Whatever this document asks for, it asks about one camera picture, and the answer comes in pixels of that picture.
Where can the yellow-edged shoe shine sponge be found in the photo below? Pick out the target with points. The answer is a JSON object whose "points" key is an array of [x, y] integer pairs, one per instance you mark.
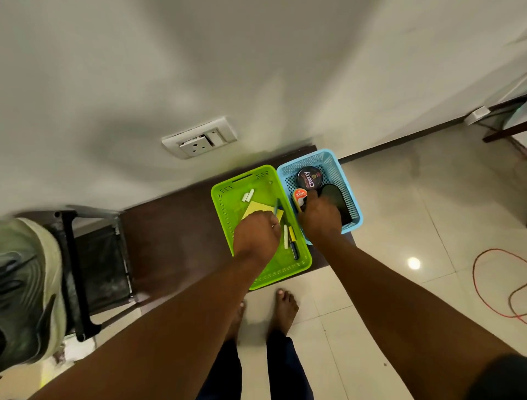
{"points": [[299, 195]]}

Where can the dark skirting strip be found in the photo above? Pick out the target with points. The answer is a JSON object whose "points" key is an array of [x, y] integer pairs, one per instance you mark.
{"points": [[403, 140]]}

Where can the person's right forearm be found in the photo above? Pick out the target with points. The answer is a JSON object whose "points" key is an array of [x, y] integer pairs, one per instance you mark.
{"points": [[411, 321]]}

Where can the teal pen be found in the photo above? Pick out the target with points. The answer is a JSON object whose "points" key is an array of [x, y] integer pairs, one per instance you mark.
{"points": [[276, 206]]}

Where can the yellow sticky note pad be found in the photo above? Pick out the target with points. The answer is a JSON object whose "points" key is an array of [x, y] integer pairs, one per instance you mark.
{"points": [[257, 207]]}

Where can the grey furniture base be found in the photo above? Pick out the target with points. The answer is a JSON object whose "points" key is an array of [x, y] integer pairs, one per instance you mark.
{"points": [[477, 115]]}

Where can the green sneaker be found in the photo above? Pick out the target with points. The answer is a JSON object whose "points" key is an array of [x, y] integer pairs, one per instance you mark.
{"points": [[29, 288]]}

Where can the person's foot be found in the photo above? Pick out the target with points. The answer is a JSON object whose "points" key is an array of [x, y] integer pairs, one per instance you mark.
{"points": [[235, 321], [284, 311]]}

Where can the dark blue trousers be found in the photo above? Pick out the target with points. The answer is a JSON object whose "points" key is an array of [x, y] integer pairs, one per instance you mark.
{"points": [[288, 366]]}

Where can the person's left hand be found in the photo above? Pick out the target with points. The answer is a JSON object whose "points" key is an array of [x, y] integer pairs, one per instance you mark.
{"points": [[257, 237]]}

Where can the green plastic basket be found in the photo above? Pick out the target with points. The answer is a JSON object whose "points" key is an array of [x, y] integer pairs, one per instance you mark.
{"points": [[230, 214]]}

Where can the round black polish tin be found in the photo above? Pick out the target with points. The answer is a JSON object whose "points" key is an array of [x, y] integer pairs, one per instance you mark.
{"points": [[309, 178]]}

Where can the blue pen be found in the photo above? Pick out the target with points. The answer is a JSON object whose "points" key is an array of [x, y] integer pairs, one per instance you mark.
{"points": [[294, 251]]}

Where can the short white chalk piece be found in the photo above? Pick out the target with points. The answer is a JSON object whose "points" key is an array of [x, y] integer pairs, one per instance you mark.
{"points": [[250, 195]]}

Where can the person's right hand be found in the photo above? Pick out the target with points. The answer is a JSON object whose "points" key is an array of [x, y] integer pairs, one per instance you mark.
{"points": [[321, 222]]}

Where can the person's left forearm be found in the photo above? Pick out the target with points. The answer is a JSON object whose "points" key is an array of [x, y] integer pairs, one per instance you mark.
{"points": [[144, 342]]}

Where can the white wall socket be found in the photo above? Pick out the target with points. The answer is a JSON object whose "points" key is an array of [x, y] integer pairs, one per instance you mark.
{"points": [[197, 140]]}

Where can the person's left foot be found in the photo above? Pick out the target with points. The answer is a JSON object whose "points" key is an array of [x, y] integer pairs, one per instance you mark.
{"points": [[235, 321]]}

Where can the brown wooden furniture leg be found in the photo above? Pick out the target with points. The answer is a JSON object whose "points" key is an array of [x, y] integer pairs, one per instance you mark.
{"points": [[506, 132]]}

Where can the person's right foot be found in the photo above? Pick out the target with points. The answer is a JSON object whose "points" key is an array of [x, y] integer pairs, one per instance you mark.
{"points": [[284, 311]]}

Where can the black metal shoe rack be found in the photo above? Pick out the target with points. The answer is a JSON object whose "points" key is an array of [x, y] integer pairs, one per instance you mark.
{"points": [[103, 263]]}

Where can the light blue plastic basket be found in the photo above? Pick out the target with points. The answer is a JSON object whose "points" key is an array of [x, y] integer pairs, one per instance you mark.
{"points": [[341, 173]]}

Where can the dark brown low bench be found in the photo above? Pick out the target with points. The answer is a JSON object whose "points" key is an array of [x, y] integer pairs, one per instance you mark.
{"points": [[177, 235]]}

